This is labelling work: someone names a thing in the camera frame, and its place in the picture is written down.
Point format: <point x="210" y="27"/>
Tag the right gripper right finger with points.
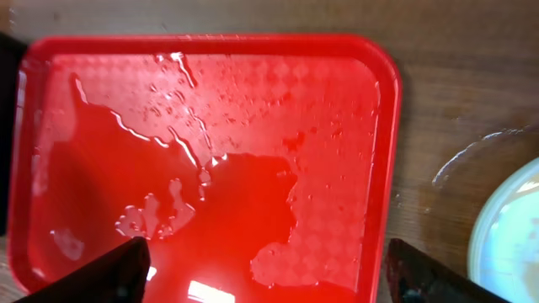
<point x="415" y="277"/>

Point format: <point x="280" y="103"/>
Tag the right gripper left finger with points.
<point x="119" y="276"/>

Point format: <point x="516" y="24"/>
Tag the stained white plate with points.
<point x="503" y="248"/>

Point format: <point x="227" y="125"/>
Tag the red plastic tray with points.
<point x="257" y="168"/>

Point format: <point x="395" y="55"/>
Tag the black water tray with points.
<point x="11" y="54"/>

